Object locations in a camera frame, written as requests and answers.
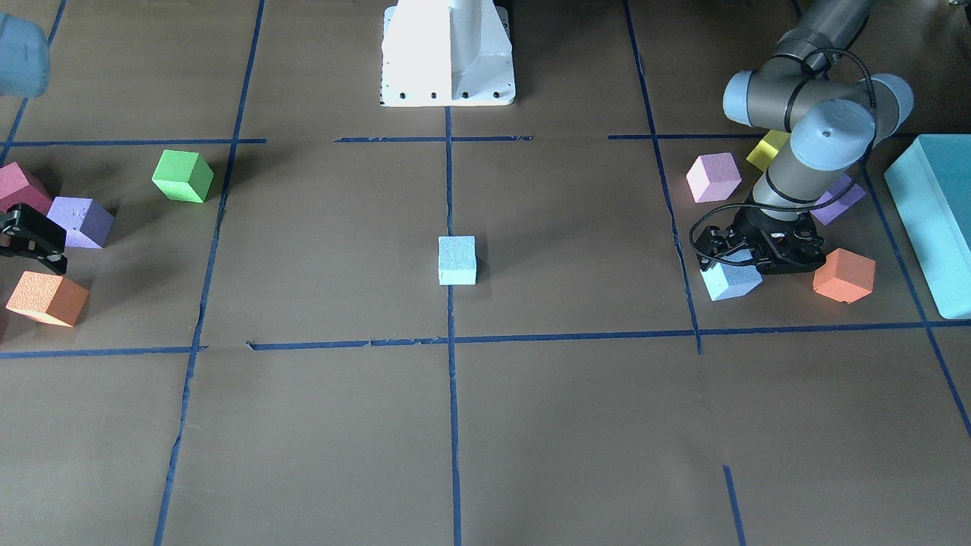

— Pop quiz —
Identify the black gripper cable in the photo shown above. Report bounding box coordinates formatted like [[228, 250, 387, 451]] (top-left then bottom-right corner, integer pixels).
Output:
[[688, 47, 879, 266]]

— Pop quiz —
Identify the light blue foam block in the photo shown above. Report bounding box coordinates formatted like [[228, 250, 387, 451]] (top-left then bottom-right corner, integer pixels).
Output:
[[438, 235, 478, 286], [701, 262, 763, 301]]

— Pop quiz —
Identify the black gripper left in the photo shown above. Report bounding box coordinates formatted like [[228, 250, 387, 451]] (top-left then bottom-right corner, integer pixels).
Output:
[[696, 209, 826, 275]]

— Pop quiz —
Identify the teal foam box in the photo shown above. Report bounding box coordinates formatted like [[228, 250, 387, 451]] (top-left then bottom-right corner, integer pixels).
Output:
[[884, 134, 970, 319]]

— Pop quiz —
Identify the dark red foam block upper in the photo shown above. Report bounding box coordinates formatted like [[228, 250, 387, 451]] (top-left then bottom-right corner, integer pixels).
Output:
[[1, 162, 53, 215]]

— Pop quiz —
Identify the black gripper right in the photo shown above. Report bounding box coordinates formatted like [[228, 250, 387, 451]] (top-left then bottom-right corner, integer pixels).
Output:
[[1, 203, 68, 276]]

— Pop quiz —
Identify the purple foam block side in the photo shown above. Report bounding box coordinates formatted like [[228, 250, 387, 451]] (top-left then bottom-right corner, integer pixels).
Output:
[[810, 174, 866, 225], [46, 196, 115, 249]]

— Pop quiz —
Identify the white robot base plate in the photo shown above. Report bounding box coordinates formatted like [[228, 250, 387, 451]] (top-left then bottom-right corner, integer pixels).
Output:
[[379, 1, 517, 108]]

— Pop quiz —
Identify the yellow foam block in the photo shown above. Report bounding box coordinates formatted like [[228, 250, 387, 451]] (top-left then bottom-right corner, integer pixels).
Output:
[[746, 129, 790, 172]]

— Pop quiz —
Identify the orange foam block side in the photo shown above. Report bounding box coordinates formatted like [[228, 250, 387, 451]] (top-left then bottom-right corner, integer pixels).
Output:
[[5, 271, 90, 328], [812, 248, 877, 303]]

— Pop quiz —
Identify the pink foam block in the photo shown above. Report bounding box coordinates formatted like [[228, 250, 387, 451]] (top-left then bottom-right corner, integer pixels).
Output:
[[686, 152, 743, 203]]

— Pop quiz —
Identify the green foam block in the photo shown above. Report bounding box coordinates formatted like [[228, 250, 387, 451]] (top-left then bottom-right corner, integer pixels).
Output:
[[150, 149, 214, 203]]

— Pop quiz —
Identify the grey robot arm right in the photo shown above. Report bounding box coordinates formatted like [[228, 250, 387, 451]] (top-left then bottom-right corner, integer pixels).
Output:
[[1, 13, 68, 275]]

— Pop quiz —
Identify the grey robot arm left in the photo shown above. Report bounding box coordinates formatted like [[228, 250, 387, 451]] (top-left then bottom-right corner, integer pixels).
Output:
[[690, 1, 913, 275]]

